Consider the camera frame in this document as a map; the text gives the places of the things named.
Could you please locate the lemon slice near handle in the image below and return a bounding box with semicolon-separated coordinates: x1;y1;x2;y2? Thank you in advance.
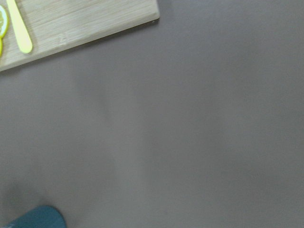
0;5;9;38

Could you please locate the yellow plastic knife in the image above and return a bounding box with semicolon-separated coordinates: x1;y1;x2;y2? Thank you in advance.
6;0;33;54

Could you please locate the bamboo cutting board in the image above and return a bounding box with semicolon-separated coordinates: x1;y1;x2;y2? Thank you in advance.
0;0;160;71

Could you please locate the blue-grey cup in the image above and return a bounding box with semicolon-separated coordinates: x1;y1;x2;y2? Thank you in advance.
2;205;67;228

